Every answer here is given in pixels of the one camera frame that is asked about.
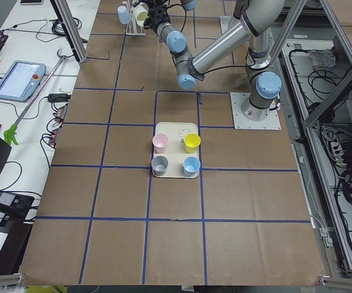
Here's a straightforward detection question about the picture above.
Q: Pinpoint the blue teach pendant tablet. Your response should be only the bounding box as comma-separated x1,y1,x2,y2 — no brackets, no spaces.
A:
0,60,46,102

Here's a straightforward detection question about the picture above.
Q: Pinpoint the pink plastic cup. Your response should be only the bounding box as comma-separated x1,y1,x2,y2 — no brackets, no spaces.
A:
152,133,169,153

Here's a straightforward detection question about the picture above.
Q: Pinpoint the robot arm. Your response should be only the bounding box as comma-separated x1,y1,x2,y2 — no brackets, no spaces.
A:
132,0,196,11
143,1,284,90

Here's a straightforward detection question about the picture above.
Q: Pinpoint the aluminium frame post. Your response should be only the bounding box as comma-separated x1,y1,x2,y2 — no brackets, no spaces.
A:
50,0,87,64

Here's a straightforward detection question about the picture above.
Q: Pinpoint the white wire cup rack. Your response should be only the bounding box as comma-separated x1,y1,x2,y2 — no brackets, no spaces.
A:
122,1,146,36

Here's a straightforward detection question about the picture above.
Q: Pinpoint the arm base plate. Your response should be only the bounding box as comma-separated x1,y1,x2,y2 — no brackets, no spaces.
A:
230,92,281,131
219,16,238,34

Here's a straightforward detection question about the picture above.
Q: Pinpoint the black power adapter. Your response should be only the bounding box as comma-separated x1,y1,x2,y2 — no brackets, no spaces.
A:
47,93,71,103

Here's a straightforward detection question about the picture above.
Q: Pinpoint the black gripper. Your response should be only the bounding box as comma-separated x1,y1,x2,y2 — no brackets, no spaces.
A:
144,5,170,32

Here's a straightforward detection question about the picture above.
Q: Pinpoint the green handled reacher grabber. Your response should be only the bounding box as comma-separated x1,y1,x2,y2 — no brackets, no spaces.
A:
4,49,72,145

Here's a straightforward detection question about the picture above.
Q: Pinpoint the grey plastic cup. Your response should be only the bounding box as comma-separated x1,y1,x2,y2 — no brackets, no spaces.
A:
151,156,169,176

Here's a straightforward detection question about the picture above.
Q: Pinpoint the yellow plastic cup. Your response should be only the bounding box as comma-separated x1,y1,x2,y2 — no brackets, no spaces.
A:
184,133,201,153

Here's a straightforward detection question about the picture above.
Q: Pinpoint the light blue plastic cup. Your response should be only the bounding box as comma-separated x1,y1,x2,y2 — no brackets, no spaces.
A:
117,5,131,24

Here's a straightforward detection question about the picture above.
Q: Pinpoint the cream white plastic cup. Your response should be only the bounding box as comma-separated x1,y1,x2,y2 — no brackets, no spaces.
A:
133,5,148,27

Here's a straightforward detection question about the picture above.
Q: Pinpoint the cream plastic tray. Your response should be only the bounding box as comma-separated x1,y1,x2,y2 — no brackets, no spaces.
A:
153,122,200,179

